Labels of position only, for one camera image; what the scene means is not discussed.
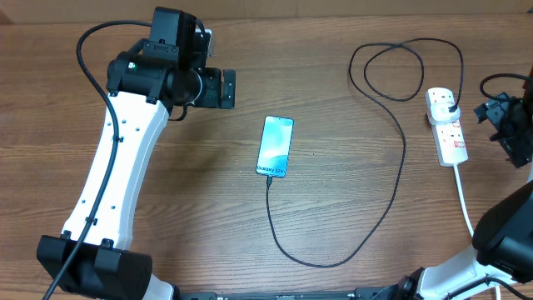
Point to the white power strip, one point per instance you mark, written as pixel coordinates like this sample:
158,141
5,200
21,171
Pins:
449,138

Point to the blue smartphone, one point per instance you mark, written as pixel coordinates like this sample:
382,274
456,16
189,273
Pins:
273,155

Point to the white charger plug adapter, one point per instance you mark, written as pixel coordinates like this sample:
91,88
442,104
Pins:
440,114

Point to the brown cardboard backdrop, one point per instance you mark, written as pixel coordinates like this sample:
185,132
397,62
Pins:
93,11

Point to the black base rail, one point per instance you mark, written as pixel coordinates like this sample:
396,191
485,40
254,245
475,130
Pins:
270,295

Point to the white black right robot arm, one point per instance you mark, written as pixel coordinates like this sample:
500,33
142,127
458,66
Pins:
500,254

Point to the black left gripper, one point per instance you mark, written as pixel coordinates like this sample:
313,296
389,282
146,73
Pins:
211,97

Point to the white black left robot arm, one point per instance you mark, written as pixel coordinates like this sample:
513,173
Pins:
92,256

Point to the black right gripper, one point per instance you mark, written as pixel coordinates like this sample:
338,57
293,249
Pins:
493,110

